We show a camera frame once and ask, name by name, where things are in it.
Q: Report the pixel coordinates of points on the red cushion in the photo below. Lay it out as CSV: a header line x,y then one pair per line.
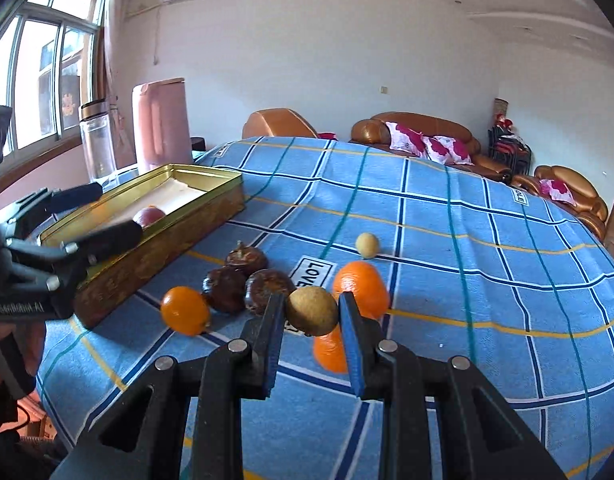
x,y
327,135

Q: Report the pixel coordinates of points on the small black round object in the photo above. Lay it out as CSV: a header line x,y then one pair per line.
x,y
198,143

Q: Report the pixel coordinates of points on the blue checked tablecloth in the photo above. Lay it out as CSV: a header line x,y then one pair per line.
x,y
437,285

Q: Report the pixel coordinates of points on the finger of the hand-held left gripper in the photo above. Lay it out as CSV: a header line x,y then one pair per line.
x,y
77,195
112,237

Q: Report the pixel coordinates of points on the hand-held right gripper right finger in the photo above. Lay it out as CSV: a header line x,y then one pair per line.
x,y
354,355

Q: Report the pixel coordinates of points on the mandarin orange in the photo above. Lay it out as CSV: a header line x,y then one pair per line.
x,y
329,352
362,285

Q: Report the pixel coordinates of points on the brown leather sofa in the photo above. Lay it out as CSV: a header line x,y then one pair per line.
x,y
372,130

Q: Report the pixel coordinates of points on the pink floral pillow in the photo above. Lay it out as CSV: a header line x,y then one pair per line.
x,y
554,190
407,137
452,149

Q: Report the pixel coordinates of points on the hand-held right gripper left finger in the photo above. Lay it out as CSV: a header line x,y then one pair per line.
x,y
273,360

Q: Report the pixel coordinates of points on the person's left hand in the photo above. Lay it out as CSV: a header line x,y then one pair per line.
x,y
34,345

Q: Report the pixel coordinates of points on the window with white frame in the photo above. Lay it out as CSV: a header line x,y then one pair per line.
x,y
37,60

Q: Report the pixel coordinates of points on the stack of dark chairs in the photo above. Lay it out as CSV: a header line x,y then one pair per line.
x,y
507,147

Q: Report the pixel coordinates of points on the small oval orange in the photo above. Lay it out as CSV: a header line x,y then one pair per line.
x,y
185,310

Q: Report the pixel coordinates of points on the small tan longan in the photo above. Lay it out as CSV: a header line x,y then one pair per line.
x,y
368,245

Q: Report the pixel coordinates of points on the brown leather armchair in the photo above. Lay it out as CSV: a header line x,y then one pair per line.
x,y
582,195
279,122

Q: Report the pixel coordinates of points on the gold rectangular tin box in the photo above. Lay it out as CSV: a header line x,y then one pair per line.
x,y
187,240

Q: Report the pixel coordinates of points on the clear glass bottle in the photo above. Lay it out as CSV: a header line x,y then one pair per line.
x,y
98,145

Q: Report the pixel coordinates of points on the pink curtain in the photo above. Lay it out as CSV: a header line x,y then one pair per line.
x,y
118,35

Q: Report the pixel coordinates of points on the pink electric kettle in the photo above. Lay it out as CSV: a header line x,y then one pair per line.
x,y
159,125

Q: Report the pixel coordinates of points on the tall brown vase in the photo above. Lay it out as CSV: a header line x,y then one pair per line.
x,y
501,107

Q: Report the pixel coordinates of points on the dark red round fruit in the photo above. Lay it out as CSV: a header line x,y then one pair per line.
x,y
149,216

